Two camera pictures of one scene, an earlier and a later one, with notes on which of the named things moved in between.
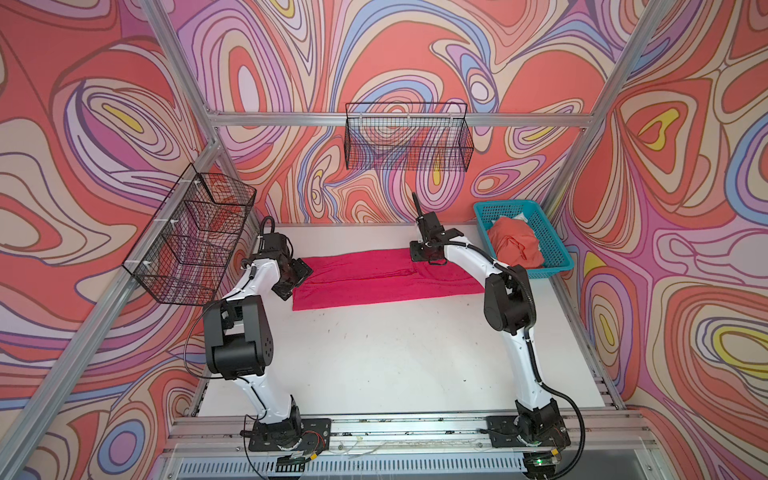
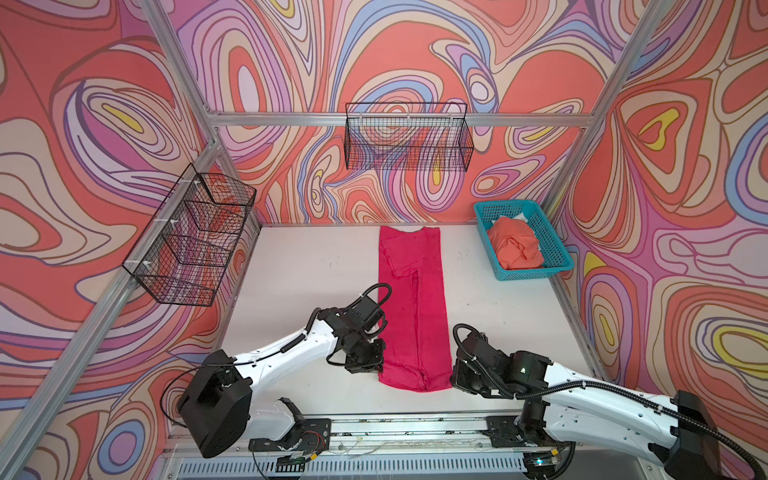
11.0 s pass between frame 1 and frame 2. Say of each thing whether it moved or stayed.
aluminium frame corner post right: stayed
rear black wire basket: stayed
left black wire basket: stayed
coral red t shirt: stayed
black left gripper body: moved
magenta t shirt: moved
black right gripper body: moved
